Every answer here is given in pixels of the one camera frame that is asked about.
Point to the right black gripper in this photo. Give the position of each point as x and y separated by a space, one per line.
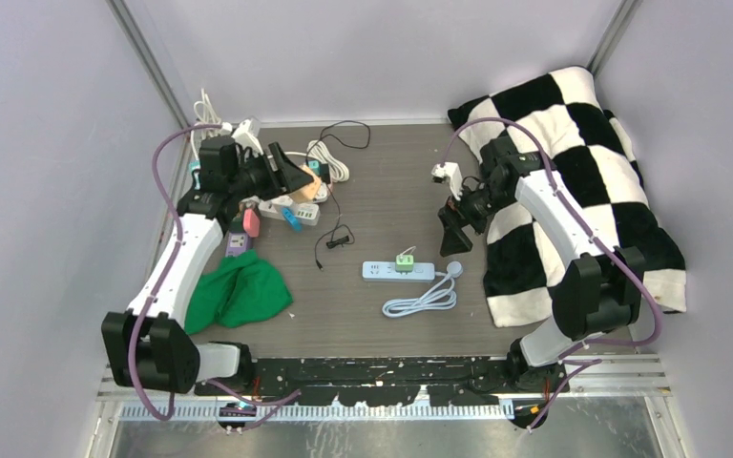
452 217

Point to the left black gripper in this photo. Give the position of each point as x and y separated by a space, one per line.
291 176

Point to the orange cube adapter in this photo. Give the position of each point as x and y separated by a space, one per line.
308 192

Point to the green plug adapter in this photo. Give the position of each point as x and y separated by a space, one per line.
404 263

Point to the light blue power strip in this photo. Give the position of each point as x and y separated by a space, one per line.
386 271

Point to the teal power strip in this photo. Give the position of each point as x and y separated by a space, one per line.
194 170

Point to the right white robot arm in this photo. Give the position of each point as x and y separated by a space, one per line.
601 290

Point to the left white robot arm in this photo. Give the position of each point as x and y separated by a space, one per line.
147 344

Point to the pink plug adapter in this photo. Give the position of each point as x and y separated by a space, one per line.
251 223

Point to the purple socket adapter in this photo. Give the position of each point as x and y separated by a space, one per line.
237 243

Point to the white multi-port charger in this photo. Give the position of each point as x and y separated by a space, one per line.
307 213

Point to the blue small adapter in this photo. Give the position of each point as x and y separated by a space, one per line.
291 219

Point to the green cloth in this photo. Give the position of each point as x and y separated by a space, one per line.
243 289

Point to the black white checkered blanket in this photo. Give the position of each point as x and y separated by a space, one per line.
594 156

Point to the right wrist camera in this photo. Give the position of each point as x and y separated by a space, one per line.
449 173

